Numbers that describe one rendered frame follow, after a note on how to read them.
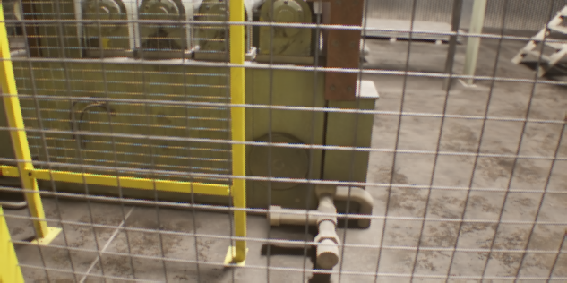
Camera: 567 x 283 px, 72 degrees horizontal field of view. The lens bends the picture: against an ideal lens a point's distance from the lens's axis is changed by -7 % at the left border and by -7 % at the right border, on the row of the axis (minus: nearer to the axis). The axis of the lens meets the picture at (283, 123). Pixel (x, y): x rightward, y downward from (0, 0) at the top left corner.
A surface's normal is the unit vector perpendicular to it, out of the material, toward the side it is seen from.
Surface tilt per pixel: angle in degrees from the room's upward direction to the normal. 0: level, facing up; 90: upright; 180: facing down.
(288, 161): 90
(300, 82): 90
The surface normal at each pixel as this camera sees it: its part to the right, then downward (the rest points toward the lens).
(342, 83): -0.07, 0.37
